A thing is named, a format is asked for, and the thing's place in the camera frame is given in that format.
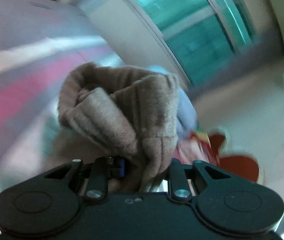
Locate grey sweatpants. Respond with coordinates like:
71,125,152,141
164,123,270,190
58,62,179,192

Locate window with green glass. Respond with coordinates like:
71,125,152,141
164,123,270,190
128,0,254,86

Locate colourful red blanket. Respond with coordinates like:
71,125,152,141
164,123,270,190
172,130,220,166

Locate folded light blue duvet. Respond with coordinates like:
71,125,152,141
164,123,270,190
140,66,197,140

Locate striped bed with sheet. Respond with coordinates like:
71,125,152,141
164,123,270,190
0,0,123,191

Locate red wooden headboard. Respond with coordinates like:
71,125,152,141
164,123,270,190
208,132,264,184

